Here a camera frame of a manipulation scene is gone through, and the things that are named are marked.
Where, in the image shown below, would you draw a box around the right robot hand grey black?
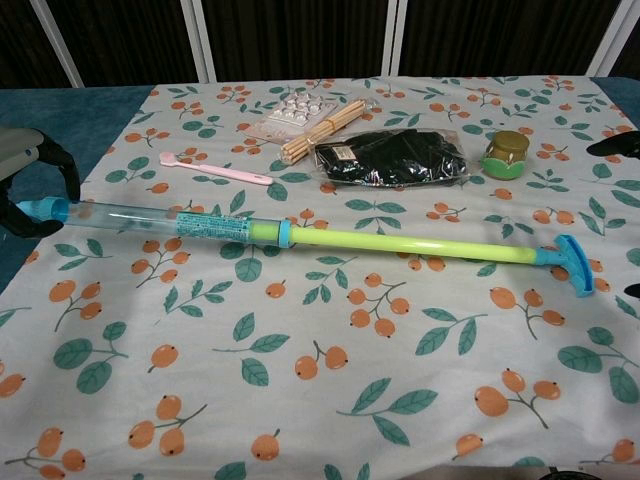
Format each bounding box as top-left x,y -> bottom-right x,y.
589,130 -> 640,302

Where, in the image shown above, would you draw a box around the left robot hand grey black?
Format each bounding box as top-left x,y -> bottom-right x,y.
0,126 -> 81,240

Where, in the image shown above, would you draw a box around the green blue toy pump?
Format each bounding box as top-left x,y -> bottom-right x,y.
17,196 -> 595,300

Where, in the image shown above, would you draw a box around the green jar with gold lid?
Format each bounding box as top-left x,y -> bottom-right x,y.
480,129 -> 531,181

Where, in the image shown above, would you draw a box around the pink toothbrush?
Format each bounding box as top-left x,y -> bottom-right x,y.
158,152 -> 275,187

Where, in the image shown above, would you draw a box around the black gloves in plastic bag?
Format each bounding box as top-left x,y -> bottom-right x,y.
312,127 -> 471,189

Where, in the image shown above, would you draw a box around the clear pack of clips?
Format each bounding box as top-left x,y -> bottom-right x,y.
247,88 -> 346,146

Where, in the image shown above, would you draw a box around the bundle of wooden sticks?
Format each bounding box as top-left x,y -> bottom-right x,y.
281,98 -> 366,165

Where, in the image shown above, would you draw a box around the floral fruit print tablecloth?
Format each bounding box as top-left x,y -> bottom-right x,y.
0,74 -> 640,480

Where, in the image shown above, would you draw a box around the black folding screen white frame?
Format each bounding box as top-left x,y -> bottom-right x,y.
0,0 -> 640,91

